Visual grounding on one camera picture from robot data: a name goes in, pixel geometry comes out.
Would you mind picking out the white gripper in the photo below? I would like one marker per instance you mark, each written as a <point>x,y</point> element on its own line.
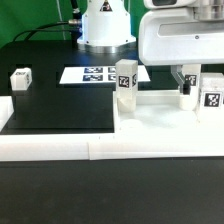
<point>174,37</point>

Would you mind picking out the white square tabletop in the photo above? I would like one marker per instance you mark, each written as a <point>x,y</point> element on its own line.
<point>158,110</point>

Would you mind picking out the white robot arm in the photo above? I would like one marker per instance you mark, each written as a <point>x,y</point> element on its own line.
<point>106,25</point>

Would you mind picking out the white base AprilTag sheet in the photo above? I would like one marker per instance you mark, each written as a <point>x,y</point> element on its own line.
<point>100,74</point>

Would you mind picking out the white U-shaped obstacle fence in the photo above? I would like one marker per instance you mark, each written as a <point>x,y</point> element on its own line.
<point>97,146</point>

